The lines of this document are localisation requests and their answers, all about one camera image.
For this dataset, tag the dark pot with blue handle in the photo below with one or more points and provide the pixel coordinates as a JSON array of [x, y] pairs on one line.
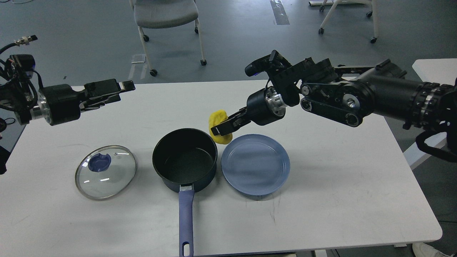
[[186, 160]]

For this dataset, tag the grey office chair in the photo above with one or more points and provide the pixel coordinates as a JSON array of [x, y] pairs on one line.
[[161, 14]]

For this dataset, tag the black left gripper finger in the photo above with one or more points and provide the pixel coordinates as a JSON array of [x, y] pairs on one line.
[[98, 102], [107, 90]]

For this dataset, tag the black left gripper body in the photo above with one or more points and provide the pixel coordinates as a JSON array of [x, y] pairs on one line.
[[60, 103]]

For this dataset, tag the glass pot lid blue knob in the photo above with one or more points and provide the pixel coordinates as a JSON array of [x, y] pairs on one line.
[[105, 172]]

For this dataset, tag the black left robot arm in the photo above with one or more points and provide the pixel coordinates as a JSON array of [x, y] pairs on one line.
[[17, 93]]

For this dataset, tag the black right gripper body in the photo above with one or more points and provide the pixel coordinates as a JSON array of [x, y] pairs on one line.
[[265, 106]]

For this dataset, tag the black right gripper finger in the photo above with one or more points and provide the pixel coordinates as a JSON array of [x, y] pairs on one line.
[[225, 128], [239, 118]]

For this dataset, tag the white chair base with wheels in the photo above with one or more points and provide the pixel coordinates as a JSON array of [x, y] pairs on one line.
[[348, 14]]

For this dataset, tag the yellow potato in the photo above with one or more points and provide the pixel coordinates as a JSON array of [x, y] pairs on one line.
[[214, 119]]

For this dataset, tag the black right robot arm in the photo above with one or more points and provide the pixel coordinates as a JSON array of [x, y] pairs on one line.
[[347, 94]]

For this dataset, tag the blue round plate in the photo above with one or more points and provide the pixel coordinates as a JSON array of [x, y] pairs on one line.
[[255, 164]]

